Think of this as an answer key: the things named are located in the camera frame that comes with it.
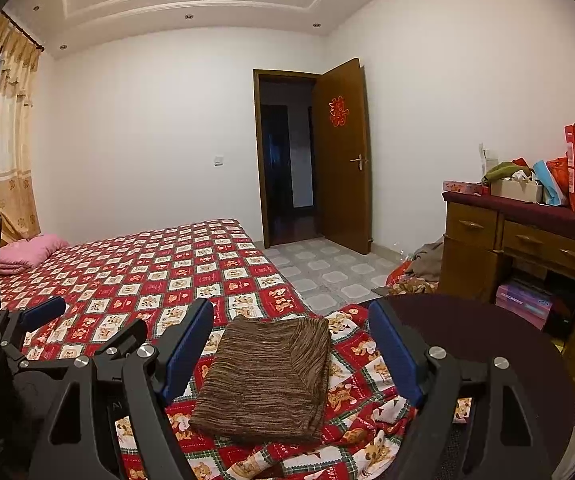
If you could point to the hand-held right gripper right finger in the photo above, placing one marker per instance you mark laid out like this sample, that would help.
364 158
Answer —
397 355

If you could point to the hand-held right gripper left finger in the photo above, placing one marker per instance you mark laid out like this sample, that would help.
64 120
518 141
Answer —
187 350

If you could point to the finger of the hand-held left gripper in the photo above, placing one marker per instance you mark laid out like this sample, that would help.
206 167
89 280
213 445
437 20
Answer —
42 310
117 342

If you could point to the brown knitted sweater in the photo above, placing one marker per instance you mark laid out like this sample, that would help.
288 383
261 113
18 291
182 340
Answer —
262 380

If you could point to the pink folded pillow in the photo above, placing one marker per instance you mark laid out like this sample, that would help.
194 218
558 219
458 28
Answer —
32 252

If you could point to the red checked printed bedsheet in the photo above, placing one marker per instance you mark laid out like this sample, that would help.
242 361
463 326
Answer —
167 270

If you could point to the grey cloth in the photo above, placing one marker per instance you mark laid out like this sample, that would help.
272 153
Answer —
427 260

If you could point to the dark round stool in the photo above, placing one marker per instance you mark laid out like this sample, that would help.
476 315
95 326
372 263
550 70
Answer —
492 320

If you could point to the yellow patterned curtain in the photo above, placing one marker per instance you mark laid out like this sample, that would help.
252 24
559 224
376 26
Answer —
12 160

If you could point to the wooden desk with drawers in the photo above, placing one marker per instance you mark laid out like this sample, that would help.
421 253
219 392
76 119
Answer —
467 240

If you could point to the pink purple box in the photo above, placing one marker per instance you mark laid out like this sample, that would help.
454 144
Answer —
525 302

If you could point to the brown wooden door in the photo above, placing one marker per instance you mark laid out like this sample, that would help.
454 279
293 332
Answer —
347 200

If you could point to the cardboard box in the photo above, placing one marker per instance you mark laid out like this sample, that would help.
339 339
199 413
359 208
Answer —
515 190

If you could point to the green cloth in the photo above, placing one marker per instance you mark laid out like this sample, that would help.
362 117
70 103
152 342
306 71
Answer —
507 170

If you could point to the blue paper bag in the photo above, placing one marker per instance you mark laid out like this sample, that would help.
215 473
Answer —
550 185

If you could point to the dark curtain rod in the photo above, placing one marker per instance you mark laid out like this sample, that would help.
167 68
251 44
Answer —
27 35

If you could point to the orange red plastic bag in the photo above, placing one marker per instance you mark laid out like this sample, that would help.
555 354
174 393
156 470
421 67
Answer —
560 170

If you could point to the red paper door decoration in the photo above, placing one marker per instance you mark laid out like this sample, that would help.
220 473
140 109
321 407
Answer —
338 111

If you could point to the brown door frame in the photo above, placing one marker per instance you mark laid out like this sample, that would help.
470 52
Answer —
257 160

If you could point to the white wall fixture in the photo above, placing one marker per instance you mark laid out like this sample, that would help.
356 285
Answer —
487 157

